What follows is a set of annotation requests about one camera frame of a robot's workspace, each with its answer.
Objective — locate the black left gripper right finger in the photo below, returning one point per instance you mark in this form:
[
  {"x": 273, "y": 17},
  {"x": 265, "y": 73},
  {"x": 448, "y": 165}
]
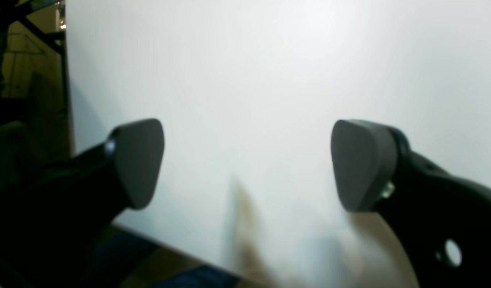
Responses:
[{"x": 443, "y": 222}]

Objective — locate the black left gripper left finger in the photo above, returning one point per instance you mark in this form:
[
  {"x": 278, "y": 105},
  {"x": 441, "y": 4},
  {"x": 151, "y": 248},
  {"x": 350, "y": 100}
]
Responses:
[{"x": 49, "y": 226}]

